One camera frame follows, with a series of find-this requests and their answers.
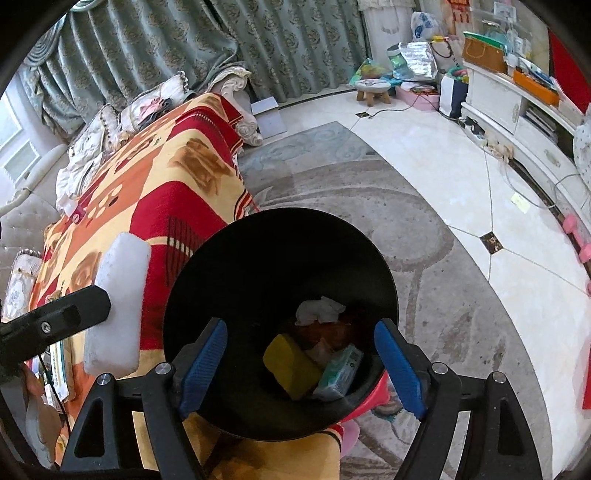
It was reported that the white lace curtain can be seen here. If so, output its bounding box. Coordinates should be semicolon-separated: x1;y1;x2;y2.
360;0;416;47

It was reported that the brown paper bag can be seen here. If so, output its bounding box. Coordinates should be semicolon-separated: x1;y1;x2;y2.
462;32;509;75

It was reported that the green white tissue packet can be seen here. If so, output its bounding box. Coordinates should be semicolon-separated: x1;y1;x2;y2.
313;344;365;401

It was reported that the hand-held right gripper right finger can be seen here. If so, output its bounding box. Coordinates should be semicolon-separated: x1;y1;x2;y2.
373;318;543;480

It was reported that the grey patterned rug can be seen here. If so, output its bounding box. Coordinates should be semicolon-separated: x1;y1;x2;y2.
235;121;555;480

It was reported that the white cardboard box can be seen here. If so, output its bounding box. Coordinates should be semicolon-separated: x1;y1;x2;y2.
252;97;282;137

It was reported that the ornate beige cushion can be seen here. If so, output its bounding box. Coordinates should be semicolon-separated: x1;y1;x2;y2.
67;104;121;162

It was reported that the white tissue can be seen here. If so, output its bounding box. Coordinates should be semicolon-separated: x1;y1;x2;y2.
295;296;346;326

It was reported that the white dotted cloth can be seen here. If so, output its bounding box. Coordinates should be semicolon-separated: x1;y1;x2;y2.
573;124;591;178

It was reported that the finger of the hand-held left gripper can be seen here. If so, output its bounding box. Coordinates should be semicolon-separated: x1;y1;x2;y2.
0;285;112;370

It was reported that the grey tufted sofa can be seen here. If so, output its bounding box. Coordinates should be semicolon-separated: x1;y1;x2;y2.
0;65;264;319

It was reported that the white foam block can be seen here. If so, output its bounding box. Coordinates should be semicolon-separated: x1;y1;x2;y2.
83;232;152;376

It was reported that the pink dumbbell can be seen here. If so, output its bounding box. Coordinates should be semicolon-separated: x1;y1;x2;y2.
562;215;591;264

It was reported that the silver foil bag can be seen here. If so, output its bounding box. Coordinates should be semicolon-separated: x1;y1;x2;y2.
399;41;438;81

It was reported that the green patterned curtain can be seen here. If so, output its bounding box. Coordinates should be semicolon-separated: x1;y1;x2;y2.
28;0;370;134

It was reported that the ornate cushion with clothes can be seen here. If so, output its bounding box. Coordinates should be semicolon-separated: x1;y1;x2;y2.
117;74;190;125

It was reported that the white tv cabinet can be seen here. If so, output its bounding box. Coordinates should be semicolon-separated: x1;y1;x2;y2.
462;60;591;222

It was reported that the ornate striped cushion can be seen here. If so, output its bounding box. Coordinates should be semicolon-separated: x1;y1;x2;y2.
0;251;44;324

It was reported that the navy white bag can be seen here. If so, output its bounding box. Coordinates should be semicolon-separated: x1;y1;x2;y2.
438;74;469;118

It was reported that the small wooden stool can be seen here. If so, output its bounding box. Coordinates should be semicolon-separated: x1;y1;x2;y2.
355;79;393;106

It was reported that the black trash bin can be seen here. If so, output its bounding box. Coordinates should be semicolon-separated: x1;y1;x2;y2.
163;209;400;441

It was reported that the pink plastic stool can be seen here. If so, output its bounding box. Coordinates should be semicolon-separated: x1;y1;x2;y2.
342;369;398;422

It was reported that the red cloth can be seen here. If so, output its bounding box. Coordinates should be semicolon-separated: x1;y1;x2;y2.
549;28;591;116

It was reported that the printed rose blanket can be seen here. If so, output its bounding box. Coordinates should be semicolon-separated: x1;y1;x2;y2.
28;92;345;480

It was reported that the white quilt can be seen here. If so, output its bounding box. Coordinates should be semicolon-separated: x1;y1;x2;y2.
55;148;102;208

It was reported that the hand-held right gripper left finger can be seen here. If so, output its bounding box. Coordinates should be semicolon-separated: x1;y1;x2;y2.
60;318;229;480

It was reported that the orange box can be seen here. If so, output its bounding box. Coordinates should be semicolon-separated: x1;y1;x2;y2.
512;69;559;104

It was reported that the yellow sponge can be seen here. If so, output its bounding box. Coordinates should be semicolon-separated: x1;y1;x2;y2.
263;335;324;401

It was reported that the white plastic bag blue print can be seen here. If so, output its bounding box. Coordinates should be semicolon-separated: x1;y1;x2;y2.
411;11;446;42

